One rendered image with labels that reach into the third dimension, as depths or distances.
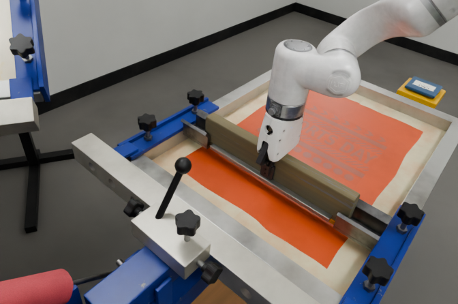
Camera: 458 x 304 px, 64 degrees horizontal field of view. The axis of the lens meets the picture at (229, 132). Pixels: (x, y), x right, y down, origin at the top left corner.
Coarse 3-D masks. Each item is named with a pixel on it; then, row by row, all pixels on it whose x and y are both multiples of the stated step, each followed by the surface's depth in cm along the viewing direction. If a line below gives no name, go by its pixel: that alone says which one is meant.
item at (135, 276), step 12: (144, 252) 59; (132, 264) 57; (144, 264) 57; (156, 264) 58; (108, 276) 55; (120, 276) 56; (132, 276) 56; (144, 276) 56; (156, 276) 56; (168, 276) 58; (96, 288) 54; (108, 288) 54; (120, 288) 54; (132, 288) 54; (144, 288) 54; (96, 300) 52; (108, 300) 53; (120, 300) 53; (132, 300) 53; (144, 300) 56
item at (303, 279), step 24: (240, 96) 109; (384, 96) 117; (432, 120) 110; (456, 120) 108; (168, 144) 91; (456, 144) 98; (144, 168) 82; (432, 168) 90; (192, 192) 77; (216, 216) 73; (240, 240) 69; (288, 264) 65; (312, 288) 62
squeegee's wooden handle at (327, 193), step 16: (208, 128) 89; (224, 128) 85; (240, 128) 84; (224, 144) 87; (240, 144) 83; (256, 144) 80; (288, 160) 77; (288, 176) 78; (304, 176) 75; (320, 176) 74; (304, 192) 77; (320, 192) 74; (336, 192) 71; (352, 192) 71; (320, 208) 76; (336, 208) 73; (352, 208) 71
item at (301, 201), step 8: (216, 152) 88; (224, 152) 87; (232, 160) 86; (240, 160) 85; (248, 168) 83; (256, 176) 82; (272, 184) 80; (280, 184) 80; (280, 192) 80; (288, 192) 79; (296, 200) 77; (304, 200) 77; (312, 208) 76; (320, 216) 75; (328, 216) 74
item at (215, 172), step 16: (320, 96) 119; (256, 112) 109; (336, 112) 112; (256, 128) 103; (192, 160) 90; (208, 160) 91; (224, 160) 91; (192, 176) 86; (208, 176) 86; (224, 176) 87; (240, 176) 87; (224, 192) 83; (240, 192) 83; (256, 192) 83; (240, 208) 79
